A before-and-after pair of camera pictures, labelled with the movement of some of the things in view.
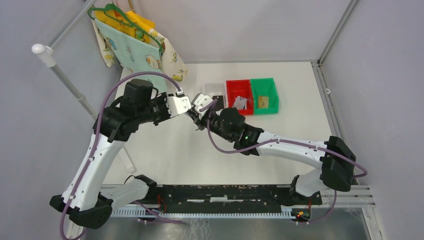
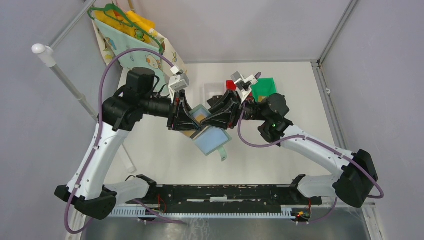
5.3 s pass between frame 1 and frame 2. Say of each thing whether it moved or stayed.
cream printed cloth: stayed
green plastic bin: stayed
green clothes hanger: stayed
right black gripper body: moved
